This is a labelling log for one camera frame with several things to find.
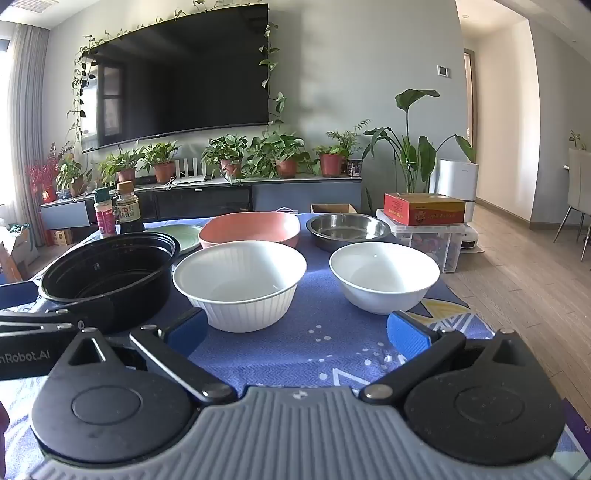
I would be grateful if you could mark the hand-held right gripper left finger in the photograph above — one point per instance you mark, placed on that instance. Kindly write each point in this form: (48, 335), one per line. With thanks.
(187, 332)

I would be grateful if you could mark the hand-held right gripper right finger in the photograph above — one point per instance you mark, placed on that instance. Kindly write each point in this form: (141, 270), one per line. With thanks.
(408, 333)

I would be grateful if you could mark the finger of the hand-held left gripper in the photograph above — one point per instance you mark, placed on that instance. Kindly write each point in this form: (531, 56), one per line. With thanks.
(18, 297)
(46, 323)

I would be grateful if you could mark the white ribbed bowl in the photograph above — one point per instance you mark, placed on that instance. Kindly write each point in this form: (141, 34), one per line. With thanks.
(240, 304)

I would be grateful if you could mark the white smooth bowl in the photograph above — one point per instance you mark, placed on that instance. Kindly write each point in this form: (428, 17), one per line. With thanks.
(383, 277)

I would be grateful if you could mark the stainless steel bowl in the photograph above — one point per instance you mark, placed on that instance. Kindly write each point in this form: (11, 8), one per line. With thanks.
(348, 228)

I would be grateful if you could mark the pink bowl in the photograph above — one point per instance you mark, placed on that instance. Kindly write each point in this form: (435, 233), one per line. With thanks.
(249, 228)

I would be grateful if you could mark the small brown cardboard box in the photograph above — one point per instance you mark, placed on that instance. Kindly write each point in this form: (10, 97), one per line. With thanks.
(60, 236)

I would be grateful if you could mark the blue printed tablecloth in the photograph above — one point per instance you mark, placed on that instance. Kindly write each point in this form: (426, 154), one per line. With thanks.
(323, 341)

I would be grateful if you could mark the clear plastic storage box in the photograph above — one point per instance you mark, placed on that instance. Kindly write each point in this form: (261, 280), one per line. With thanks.
(434, 244)

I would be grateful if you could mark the green plate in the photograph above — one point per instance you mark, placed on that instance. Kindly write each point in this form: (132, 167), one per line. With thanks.
(178, 235)

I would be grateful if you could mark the white robot vacuum dock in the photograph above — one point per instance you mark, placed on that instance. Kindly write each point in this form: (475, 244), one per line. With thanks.
(470, 237)

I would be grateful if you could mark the green cap seasoning jar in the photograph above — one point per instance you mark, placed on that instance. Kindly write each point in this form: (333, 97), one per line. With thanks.
(105, 217)

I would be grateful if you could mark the red cardboard box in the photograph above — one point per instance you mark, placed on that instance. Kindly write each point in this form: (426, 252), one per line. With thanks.
(425, 212)

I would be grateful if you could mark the red flower decoration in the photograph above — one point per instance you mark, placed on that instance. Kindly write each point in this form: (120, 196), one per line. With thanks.
(39, 173)

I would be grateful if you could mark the brown cap sauce bottle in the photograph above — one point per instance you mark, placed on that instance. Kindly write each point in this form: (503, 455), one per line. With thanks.
(128, 212)

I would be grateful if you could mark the potted green plant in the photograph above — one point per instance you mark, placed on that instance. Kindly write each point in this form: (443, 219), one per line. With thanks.
(125, 175)
(331, 165)
(69, 168)
(286, 168)
(231, 167)
(165, 173)

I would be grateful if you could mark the open brown cardboard box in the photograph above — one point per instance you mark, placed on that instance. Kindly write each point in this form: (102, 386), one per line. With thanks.
(323, 208)

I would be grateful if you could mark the white router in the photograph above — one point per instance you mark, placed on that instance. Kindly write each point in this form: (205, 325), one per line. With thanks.
(191, 177)

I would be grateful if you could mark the white air purifier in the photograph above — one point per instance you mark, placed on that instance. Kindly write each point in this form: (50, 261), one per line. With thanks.
(457, 180)

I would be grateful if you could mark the blue grey television cabinet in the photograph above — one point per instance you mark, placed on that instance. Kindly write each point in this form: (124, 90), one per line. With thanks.
(286, 196)

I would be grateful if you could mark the small black pot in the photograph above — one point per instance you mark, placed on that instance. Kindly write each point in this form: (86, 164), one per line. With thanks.
(354, 168)

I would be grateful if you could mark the tall large-leaf plant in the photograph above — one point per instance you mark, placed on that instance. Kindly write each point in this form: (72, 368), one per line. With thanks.
(411, 152)

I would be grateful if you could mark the grey curtain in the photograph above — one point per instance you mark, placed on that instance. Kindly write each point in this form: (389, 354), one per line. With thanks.
(27, 115)

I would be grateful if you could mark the window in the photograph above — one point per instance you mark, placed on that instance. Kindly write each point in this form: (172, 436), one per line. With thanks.
(3, 115)

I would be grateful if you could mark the grey dining chair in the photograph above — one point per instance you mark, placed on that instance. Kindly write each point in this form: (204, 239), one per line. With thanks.
(579, 184)

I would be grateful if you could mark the black flat television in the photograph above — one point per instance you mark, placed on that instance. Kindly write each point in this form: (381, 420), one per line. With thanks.
(184, 78)

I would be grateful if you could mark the small plant on dining table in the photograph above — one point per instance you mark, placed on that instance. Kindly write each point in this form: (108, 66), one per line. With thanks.
(577, 138)

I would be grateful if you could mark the wall switch panel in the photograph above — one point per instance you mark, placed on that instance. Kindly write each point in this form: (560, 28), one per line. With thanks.
(443, 71)

